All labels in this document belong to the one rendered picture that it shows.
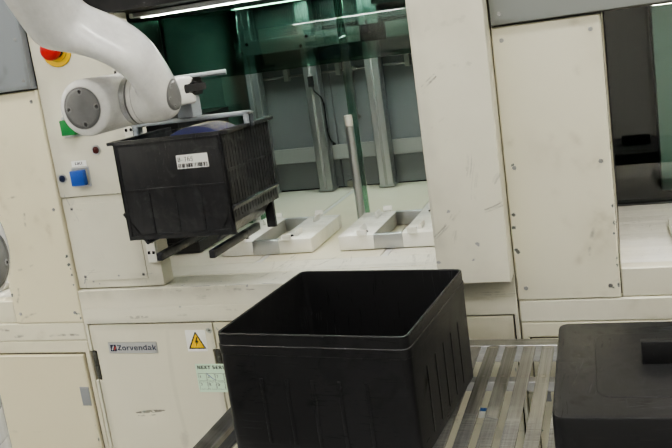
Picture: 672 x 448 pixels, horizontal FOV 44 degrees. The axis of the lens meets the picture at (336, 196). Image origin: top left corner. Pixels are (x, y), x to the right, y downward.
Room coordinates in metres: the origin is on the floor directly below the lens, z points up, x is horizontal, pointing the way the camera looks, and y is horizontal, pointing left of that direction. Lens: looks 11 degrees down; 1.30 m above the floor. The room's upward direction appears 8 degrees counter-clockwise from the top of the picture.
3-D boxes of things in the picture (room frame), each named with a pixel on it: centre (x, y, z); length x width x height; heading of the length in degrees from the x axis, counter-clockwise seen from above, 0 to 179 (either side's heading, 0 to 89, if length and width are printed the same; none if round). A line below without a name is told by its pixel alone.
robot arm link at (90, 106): (1.27, 0.32, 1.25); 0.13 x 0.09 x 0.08; 161
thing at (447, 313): (1.14, 0.01, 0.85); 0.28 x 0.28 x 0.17; 65
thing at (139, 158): (1.51, 0.24, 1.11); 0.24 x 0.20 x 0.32; 71
